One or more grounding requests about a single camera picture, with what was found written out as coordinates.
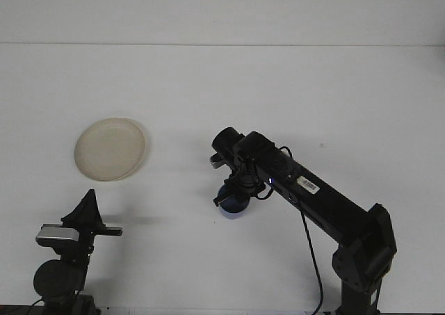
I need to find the pale blue cup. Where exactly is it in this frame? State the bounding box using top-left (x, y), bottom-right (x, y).
top-left (217, 186), bottom-right (251, 220)

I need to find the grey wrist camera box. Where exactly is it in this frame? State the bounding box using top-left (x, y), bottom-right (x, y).
top-left (35, 225), bottom-right (79, 247)
top-left (209, 154), bottom-right (227, 170)

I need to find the pale round plate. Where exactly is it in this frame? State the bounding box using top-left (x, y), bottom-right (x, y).
top-left (74, 117), bottom-right (151, 183)

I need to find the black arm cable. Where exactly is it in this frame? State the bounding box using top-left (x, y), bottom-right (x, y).
top-left (253, 146), bottom-right (325, 315)
top-left (26, 296), bottom-right (46, 315)

